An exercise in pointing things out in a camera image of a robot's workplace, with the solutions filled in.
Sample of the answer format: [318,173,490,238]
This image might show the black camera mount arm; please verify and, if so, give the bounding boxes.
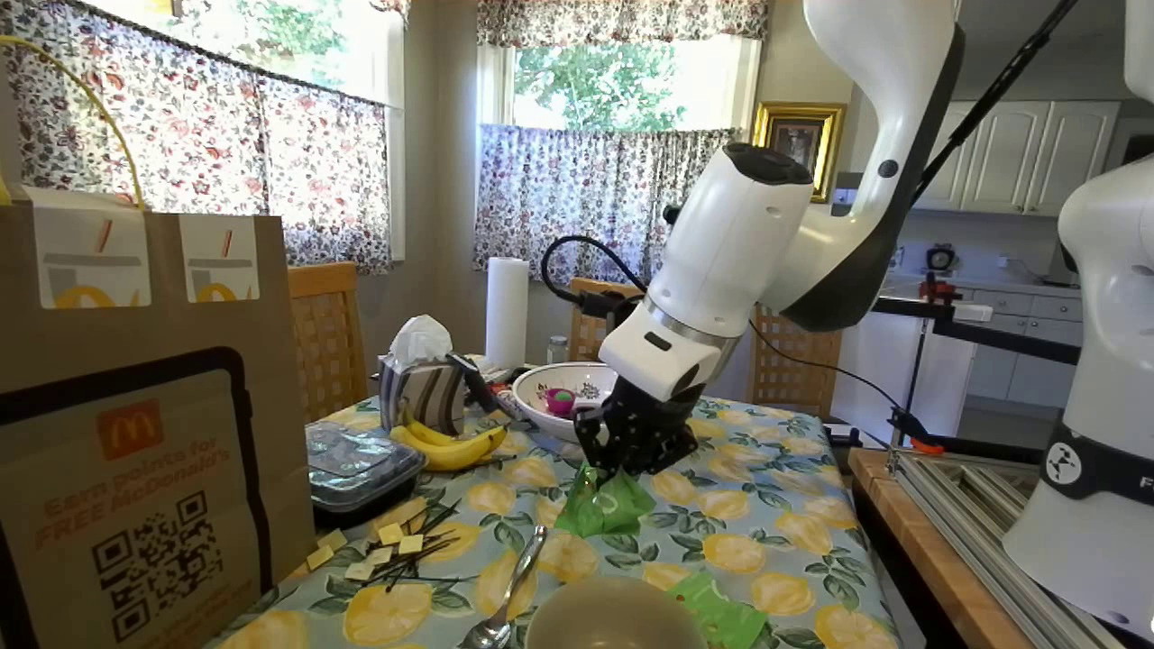
[868,293,1085,465]

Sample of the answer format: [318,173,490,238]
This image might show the white tissue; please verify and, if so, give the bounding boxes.
[386,309,458,370]

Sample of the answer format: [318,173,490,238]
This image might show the lemon print tablecloth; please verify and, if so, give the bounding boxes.
[211,393,908,649]

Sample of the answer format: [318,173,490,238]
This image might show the brown paper bag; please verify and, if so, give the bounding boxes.
[0,34,318,649]

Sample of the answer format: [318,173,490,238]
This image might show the small white bowl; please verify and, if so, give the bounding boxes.
[525,578,714,649]

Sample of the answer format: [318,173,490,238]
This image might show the yellow banana bunch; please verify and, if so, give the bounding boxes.
[389,415,511,477]

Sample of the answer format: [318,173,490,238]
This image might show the black foil food tray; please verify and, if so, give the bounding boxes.
[305,423,428,520]

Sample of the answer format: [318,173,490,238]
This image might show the wooden mounting board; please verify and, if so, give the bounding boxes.
[843,445,1031,649]

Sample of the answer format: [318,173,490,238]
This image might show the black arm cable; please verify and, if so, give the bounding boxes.
[537,0,1084,322]

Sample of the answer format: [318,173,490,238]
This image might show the gold framed picture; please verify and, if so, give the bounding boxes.
[751,102,853,204]

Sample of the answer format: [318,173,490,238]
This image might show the floral curtain valance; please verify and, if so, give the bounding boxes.
[473,0,772,53]

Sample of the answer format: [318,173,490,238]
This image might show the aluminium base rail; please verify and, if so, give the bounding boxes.
[896,447,1129,649]

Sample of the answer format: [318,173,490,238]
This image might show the white upper kitchen cabinets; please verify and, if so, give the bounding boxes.
[924,97,1129,224]

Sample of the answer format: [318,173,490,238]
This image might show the white paper towel roll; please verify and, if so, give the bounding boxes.
[479,252,535,375]

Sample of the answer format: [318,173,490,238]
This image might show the dark napkin caddy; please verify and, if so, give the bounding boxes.
[374,349,507,441]

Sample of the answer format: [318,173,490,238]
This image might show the white kitchen cabinets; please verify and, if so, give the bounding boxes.
[924,97,1129,224]
[841,280,1085,418]

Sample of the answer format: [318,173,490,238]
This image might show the green sachet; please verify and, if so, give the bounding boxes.
[583,470,662,537]
[668,570,772,649]
[553,470,611,540]

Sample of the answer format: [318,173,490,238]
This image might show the wooden chair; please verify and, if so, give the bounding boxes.
[287,261,371,427]
[568,276,652,364]
[751,307,848,423]

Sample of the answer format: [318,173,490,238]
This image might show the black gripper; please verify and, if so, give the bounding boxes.
[570,379,707,478]

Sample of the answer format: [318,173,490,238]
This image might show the white lower kitchen cabinets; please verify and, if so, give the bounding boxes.
[841,280,1085,418]

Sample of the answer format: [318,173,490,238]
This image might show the floral window curtain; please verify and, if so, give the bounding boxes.
[469,118,737,289]
[0,0,396,272]

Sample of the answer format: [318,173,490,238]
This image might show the silver metal spoon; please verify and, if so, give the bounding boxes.
[458,524,553,649]

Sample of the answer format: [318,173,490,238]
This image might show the large floral white bowl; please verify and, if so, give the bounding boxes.
[508,356,624,445]

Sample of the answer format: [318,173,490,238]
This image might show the black zip tie bundle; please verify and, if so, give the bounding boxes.
[335,494,467,594]

